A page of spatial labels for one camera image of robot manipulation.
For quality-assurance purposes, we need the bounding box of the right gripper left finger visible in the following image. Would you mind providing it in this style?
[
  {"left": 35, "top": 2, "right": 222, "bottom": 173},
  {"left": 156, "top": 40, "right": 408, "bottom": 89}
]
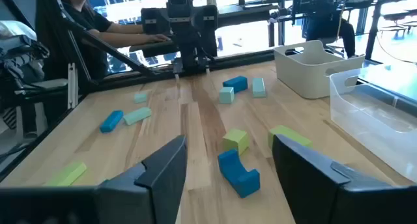
[{"left": 96, "top": 134, "right": 189, "bottom": 224}]

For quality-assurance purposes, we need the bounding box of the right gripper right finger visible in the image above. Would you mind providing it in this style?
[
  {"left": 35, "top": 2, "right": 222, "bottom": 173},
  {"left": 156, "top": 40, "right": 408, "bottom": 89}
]
[{"left": 271, "top": 134, "right": 397, "bottom": 224}]

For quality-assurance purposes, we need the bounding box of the green rectangular block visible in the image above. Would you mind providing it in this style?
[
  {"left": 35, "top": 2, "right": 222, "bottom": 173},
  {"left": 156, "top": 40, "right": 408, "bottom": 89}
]
[
  {"left": 44, "top": 161, "right": 88, "bottom": 188},
  {"left": 268, "top": 124, "right": 313, "bottom": 150}
]

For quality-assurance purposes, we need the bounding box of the dark blue arch block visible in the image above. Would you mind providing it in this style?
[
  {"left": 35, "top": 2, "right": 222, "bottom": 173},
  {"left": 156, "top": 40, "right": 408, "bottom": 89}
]
[{"left": 217, "top": 148, "right": 261, "bottom": 199}]

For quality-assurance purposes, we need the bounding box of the light teal rectangular block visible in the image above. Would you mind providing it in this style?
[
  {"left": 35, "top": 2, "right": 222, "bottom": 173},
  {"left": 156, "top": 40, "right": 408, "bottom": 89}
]
[
  {"left": 122, "top": 106, "right": 152, "bottom": 126},
  {"left": 252, "top": 77, "right": 267, "bottom": 98}
]

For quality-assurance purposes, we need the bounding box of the dark blue rectangular block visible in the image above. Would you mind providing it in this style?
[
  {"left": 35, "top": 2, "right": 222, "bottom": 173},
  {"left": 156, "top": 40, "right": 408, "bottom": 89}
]
[
  {"left": 222, "top": 75, "right": 249, "bottom": 94},
  {"left": 99, "top": 109, "right": 124, "bottom": 134}
]

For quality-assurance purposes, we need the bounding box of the green cube block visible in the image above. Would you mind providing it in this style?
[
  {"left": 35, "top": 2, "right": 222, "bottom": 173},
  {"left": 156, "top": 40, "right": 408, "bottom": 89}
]
[{"left": 222, "top": 128, "right": 251, "bottom": 156}]

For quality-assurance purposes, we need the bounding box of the clear plastic bin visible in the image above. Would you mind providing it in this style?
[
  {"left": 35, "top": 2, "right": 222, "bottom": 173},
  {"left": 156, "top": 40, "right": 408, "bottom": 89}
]
[{"left": 328, "top": 63, "right": 417, "bottom": 183}]

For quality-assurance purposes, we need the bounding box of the person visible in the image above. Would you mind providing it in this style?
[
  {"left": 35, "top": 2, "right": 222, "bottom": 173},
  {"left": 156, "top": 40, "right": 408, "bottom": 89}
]
[{"left": 34, "top": 0, "right": 172, "bottom": 85}]

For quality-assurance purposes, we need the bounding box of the white plastic bin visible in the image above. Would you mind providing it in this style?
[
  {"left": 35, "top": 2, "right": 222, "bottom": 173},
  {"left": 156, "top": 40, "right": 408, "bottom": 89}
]
[{"left": 272, "top": 40, "right": 366, "bottom": 100}]

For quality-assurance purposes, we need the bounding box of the black mesh office chair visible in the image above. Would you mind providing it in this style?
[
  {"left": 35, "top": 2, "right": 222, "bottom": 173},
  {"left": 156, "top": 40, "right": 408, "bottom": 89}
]
[{"left": 291, "top": 0, "right": 358, "bottom": 59}]

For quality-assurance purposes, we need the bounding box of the grey chair seat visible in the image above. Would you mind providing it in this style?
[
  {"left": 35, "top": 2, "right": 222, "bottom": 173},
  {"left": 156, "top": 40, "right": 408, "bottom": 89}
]
[{"left": 24, "top": 77, "right": 69, "bottom": 91}]

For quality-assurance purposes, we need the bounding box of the white padded bundle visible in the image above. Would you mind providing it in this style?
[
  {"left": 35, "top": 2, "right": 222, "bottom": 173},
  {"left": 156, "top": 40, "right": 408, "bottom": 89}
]
[{"left": 0, "top": 20, "right": 38, "bottom": 42}]

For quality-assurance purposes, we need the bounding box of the silver aluminium bracket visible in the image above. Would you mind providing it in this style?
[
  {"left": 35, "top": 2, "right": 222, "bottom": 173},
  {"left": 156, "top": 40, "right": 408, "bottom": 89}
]
[{"left": 66, "top": 63, "right": 79, "bottom": 109}]

